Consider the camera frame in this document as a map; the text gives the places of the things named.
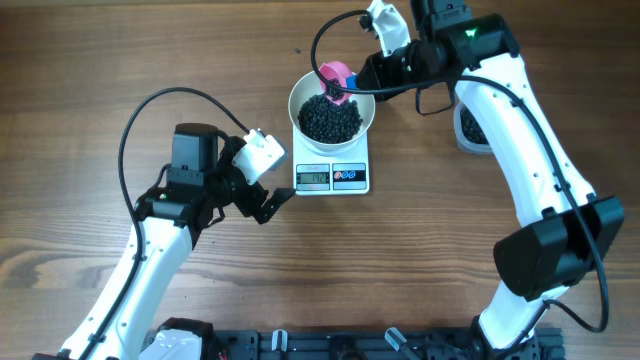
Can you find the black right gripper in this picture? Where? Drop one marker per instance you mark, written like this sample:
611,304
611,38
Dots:
370,75

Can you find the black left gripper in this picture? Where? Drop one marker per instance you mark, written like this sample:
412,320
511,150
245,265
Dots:
257,203

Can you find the pink scoop blue handle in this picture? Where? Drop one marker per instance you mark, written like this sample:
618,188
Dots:
340,75

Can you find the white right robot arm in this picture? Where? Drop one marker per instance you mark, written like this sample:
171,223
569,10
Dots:
565,228

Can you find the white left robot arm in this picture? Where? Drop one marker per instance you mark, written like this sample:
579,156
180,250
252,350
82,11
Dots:
207,172

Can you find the white digital kitchen scale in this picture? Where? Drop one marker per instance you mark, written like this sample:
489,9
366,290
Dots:
343,171

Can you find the black beans in bowl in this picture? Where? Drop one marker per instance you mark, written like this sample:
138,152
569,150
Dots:
323,121

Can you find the cream white bowl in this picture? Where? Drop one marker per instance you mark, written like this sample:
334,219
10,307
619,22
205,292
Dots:
308,86

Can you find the black beans in container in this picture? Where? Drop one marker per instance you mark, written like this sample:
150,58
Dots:
471,129

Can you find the clear plastic bean container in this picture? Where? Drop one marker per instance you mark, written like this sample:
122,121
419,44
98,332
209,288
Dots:
463,143

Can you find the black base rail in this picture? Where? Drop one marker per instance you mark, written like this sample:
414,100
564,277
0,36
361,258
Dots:
360,344

